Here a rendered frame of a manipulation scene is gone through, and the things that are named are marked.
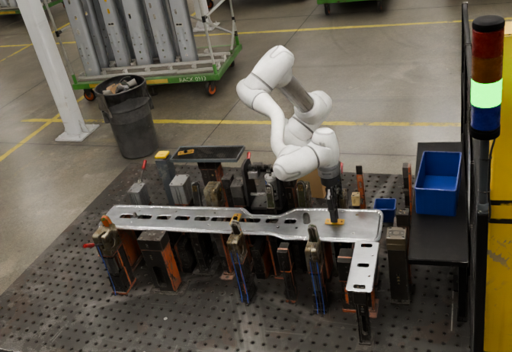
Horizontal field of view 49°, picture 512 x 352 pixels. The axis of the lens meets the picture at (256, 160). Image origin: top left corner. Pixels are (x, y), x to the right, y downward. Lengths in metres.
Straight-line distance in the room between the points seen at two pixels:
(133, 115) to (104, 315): 2.88
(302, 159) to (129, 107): 3.34
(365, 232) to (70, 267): 1.61
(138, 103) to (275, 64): 2.89
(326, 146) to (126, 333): 1.23
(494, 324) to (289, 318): 0.89
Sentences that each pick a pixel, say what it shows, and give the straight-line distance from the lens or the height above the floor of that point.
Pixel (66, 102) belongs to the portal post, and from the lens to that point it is 6.37.
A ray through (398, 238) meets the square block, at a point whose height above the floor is 1.06.
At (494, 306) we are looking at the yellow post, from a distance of 2.03.
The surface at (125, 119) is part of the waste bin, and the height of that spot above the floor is 0.45.
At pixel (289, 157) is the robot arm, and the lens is 2.21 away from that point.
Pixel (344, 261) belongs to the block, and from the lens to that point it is 2.36.
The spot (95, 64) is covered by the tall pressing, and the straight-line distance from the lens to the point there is 7.26.
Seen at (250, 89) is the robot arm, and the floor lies 1.51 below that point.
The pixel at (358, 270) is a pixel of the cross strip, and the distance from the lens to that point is 2.28.
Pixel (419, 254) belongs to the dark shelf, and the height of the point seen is 1.03.
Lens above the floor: 2.52
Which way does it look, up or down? 30 degrees down
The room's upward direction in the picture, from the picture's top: 11 degrees counter-clockwise
